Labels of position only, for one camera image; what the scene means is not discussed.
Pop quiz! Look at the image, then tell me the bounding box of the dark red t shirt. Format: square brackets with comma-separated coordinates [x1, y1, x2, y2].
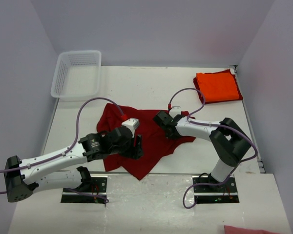
[192, 69, 244, 105]
[104, 106, 195, 180]

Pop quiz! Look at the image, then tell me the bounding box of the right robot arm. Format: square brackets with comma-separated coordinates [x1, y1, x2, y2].
[153, 111, 251, 192]

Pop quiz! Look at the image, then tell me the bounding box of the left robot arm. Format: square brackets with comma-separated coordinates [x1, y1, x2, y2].
[4, 126, 143, 203]

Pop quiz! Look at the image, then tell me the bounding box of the folded orange t shirt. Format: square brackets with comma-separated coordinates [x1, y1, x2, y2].
[195, 69, 238, 103]

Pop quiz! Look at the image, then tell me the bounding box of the white plastic basket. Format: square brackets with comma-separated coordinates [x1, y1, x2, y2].
[50, 50, 102, 101]

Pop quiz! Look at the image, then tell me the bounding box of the folded dark red t shirt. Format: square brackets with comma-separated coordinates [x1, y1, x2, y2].
[192, 69, 244, 105]

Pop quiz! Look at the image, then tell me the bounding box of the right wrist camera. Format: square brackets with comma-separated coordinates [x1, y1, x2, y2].
[168, 106, 181, 118]

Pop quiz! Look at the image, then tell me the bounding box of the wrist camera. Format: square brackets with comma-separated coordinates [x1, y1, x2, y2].
[168, 106, 181, 118]
[122, 118, 140, 136]

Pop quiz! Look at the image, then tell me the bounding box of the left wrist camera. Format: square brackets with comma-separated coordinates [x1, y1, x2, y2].
[122, 118, 140, 136]

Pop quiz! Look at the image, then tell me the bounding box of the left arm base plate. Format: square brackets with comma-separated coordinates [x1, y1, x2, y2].
[61, 174, 108, 204]

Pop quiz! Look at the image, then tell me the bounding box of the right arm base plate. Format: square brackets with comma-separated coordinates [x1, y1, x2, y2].
[193, 177, 239, 204]

